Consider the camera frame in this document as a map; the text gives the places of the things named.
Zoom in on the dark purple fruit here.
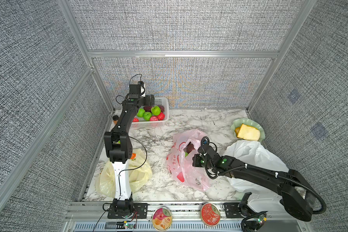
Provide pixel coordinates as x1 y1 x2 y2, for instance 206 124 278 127
144 106 152 112
184 142 195 154
159 105 165 113

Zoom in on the pink plastic bag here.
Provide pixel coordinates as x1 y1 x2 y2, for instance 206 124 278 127
166 129 210 192

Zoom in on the white plastic bag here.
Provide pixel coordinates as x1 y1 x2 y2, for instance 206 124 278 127
223 140 289 193

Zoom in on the yellow plastic bag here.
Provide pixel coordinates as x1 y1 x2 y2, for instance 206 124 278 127
95 149 152 198

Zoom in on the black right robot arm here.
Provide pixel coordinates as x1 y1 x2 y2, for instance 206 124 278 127
192 143 327 222

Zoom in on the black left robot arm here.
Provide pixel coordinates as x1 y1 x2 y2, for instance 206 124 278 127
104 81 154 214

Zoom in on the white plastic basket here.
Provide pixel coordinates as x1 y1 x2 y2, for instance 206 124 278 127
131 97 170 128

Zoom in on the green glass bowl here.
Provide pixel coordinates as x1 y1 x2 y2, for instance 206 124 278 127
231 118 265 142

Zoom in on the yellow bread slice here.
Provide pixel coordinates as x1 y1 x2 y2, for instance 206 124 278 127
235 124 261 141

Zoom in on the red round tin lid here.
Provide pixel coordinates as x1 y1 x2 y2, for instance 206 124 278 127
200 203 220 226

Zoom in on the pink round tin lid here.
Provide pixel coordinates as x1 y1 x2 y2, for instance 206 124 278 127
152 206 173 232

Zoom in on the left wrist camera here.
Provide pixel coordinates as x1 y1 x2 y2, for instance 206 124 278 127
138 81 146 97

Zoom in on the aluminium frame rail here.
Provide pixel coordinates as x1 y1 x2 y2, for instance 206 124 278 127
88 50 279 59

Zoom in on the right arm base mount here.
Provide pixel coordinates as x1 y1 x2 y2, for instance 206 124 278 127
222 192 267 232

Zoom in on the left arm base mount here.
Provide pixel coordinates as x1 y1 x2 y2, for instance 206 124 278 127
107 199 149 219

